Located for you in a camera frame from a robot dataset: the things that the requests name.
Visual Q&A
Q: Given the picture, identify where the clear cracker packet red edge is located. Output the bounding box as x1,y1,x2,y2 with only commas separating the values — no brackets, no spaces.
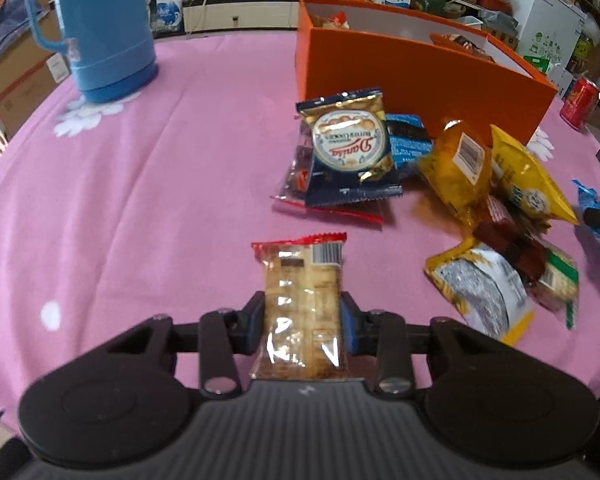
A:
250,232,351,382

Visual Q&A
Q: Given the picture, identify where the red soda can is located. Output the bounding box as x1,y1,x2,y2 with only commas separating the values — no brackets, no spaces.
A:
560,76,600,129

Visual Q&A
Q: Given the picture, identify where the blue plastic bag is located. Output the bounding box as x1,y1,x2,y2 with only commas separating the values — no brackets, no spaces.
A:
0,0,46,63

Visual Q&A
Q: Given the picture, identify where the blue crinkled snack packet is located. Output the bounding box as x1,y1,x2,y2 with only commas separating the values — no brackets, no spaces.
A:
572,179,600,257

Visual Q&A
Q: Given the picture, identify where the orange cardboard box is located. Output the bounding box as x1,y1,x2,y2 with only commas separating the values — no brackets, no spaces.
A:
295,0,559,150

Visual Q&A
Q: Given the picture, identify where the green white printed box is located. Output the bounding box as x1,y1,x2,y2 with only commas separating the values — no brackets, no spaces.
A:
522,55,552,75

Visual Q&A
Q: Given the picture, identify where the pink floral tablecloth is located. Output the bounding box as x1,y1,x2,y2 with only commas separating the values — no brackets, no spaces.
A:
0,30,600,441

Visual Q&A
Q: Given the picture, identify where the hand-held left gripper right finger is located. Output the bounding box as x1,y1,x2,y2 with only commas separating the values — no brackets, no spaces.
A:
340,292,488,401

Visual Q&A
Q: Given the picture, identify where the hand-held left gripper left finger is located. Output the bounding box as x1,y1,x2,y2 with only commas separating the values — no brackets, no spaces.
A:
92,292,267,401

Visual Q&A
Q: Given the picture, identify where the large cardboard box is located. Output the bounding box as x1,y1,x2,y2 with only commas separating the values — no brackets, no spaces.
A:
0,10,71,138

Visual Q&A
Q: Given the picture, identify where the white fridge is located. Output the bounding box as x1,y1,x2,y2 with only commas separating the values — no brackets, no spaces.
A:
495,0,587,58

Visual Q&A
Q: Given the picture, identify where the pile of snack packets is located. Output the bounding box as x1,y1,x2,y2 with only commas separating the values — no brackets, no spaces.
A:
270,11,581,348

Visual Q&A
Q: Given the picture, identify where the blue thermos jug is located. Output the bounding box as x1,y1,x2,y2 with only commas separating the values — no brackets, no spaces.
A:
20,0,159,104

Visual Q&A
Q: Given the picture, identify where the white bag blue print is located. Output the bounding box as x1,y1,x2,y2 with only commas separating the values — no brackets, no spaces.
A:
152,0,186,33

